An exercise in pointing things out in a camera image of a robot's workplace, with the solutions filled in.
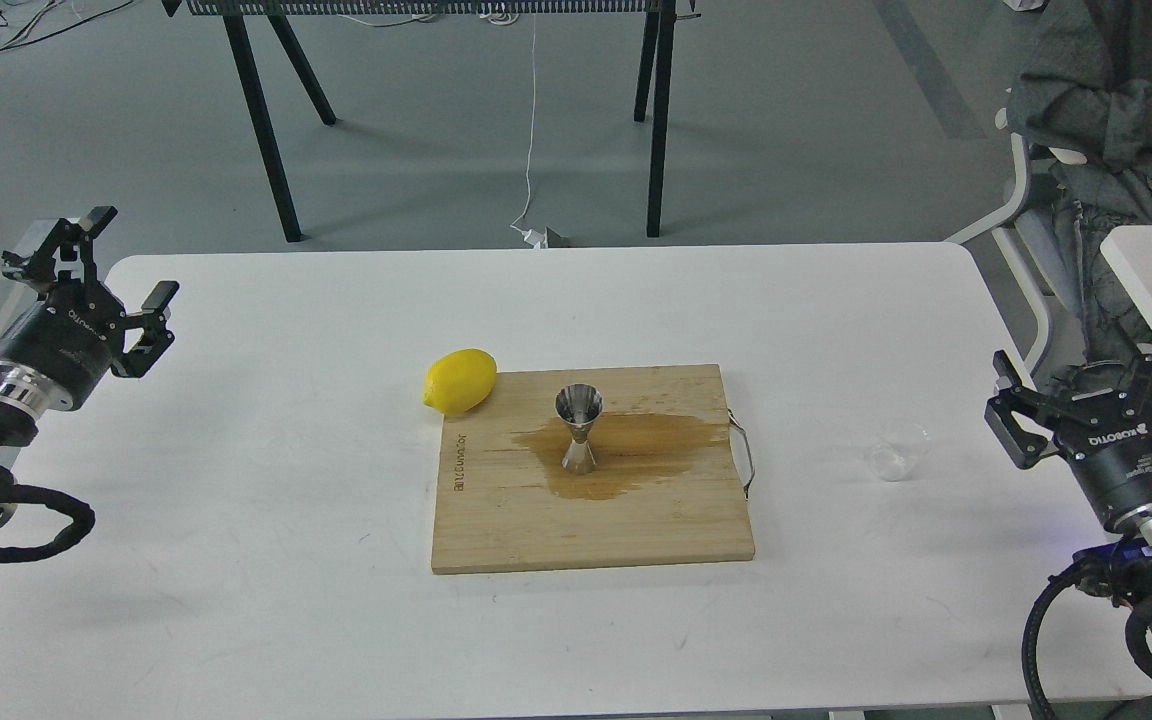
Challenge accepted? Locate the white hanging cable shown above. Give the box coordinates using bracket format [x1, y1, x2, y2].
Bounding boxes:
[510, 12, 559, 249]

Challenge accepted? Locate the yellow lemon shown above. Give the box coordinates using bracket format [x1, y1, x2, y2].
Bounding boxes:
[422, 348, 497, 416]

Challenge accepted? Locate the steel double jigger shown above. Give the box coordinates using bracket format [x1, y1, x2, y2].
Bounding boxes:
[556, 382, 604, 475]

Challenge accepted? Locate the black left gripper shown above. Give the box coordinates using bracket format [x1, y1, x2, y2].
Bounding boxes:
[0, 206, 180, 414]

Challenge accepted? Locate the wooden cutting board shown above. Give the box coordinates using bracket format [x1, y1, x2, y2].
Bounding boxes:
[431, 364, 755, 575]

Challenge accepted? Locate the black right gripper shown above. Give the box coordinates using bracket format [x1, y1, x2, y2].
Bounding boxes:
[984, 350, 1152, 535]

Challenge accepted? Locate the black metal frame table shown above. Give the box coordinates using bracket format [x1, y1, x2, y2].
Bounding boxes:
[161, 1, 703, 245]

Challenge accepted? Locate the metal board handle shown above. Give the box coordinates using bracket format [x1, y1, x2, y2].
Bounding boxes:
[727, 407, 756, 500]

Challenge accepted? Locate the white office chair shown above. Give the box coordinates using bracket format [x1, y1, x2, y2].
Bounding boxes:
[946, 108, 1087, 372]

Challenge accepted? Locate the person in grey clothes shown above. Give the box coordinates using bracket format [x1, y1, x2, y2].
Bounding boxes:
[1007, 1, 1152, 381]

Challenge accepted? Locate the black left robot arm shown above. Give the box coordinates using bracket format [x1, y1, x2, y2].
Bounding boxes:
[0, 206, 179, 564]

